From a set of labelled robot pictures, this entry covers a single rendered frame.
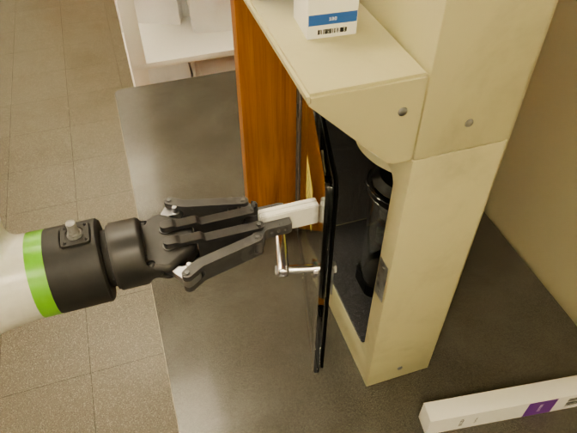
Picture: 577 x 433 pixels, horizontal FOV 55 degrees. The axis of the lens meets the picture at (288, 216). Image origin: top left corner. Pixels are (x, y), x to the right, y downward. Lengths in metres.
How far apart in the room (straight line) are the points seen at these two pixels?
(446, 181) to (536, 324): 0.52
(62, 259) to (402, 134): 0.35
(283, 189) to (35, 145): 2.23
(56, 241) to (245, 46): 0.42
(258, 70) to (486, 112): 0.42
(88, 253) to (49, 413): 1.54
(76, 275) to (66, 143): 2.53
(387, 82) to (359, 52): 0.05
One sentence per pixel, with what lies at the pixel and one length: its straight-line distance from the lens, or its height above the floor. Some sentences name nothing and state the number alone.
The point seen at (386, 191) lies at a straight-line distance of 0.78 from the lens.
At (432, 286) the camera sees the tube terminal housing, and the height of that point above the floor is 1.18.
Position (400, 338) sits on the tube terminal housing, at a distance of 0.85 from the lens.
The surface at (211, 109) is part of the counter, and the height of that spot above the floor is 0.94.
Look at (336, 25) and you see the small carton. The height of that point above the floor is 1.52.
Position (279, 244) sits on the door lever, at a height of 1.21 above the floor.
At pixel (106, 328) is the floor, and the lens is 2.22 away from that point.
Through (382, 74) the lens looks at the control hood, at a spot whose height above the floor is 1.51.
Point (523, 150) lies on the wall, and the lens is 1.15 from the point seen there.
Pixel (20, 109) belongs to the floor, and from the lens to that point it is 3.46.
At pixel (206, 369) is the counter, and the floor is 0.94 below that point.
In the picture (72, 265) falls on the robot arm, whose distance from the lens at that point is 0.59.
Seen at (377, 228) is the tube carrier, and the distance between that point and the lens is 0.83.
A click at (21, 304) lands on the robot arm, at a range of 0.61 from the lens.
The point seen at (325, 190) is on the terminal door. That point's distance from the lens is 0.58.
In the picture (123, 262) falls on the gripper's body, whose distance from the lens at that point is 0.59.
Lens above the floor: 1.77
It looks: 45 degrees down
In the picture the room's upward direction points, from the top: straight up
